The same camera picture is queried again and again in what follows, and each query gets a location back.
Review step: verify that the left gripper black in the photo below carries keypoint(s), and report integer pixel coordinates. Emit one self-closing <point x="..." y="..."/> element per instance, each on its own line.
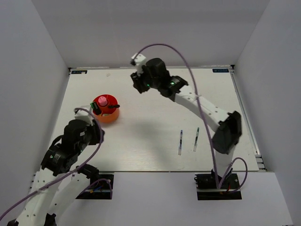
<point x="97" y="133"/>

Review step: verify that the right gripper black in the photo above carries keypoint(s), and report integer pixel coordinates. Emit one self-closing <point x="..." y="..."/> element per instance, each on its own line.
<point x="137" y="80"/>

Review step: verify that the green capped black highlighter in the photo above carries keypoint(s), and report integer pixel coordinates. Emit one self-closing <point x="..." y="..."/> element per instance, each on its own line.
<point x="95" y="107"/>

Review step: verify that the pink capped clear marker tube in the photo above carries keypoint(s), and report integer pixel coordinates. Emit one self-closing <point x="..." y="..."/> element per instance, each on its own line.
<point x="102" y="101"/>

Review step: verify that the black handled scissors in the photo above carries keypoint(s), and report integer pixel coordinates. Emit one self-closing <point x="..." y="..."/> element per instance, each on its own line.
<point x="113" y="106"/>

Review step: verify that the blue gel pen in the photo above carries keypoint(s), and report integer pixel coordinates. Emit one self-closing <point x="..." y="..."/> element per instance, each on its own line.
<point x="180" y="143"/>

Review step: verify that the green gel pen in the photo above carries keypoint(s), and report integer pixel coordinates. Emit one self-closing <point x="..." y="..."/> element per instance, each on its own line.
<point x="196" y="140"/>

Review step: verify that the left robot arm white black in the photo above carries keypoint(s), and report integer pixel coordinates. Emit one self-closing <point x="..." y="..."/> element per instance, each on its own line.
<point x="55" y="167"/>

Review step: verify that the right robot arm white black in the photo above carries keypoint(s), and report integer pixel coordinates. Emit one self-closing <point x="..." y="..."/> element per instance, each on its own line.
<point x="227" y="127"/>

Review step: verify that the red round pen holder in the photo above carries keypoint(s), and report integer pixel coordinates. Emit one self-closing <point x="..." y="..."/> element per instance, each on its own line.
<point x="114" y="113"/>

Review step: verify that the left blue table label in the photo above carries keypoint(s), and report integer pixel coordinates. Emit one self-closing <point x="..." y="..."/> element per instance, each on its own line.
<point x="79" y="72"/>

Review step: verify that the blue table label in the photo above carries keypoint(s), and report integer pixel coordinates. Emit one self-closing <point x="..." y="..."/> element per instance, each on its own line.
<point x="220" y="70"/>
<point x="79" y="72"/>

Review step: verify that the right blue table label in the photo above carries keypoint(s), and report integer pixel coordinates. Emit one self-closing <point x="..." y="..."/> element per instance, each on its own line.
<point x="220" y="70"/>

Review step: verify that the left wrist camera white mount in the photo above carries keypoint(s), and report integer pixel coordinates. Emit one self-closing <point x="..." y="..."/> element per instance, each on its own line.
<point x="83" y="115"/>

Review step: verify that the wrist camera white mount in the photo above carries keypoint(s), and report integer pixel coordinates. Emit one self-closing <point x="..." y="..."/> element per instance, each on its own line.
<point x="83" y="115"/>
<point x="138" y="60"/>

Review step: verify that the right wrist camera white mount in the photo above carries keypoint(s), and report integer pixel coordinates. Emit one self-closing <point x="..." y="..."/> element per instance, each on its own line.
<point x="138" y="60"/>

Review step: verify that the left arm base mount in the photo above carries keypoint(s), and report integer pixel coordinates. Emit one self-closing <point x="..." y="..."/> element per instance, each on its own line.
<point x="101" y="190"/>

